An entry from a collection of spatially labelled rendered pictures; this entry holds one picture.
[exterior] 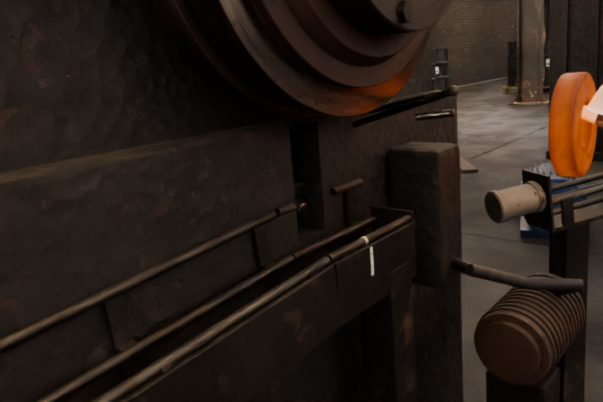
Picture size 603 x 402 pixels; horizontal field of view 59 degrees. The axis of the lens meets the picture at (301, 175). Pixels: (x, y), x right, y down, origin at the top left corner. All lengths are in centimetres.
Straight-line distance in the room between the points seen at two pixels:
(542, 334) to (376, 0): 59
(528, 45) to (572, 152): 874
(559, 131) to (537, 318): 31
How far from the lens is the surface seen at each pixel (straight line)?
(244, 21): 55
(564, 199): 107
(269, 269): 68
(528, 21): 958
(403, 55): 74
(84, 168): 56
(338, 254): 68
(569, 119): 83
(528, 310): 96
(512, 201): 102
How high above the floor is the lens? 95
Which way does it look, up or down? 12 degrees down
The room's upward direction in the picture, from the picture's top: 5 degrees counter-clockwise
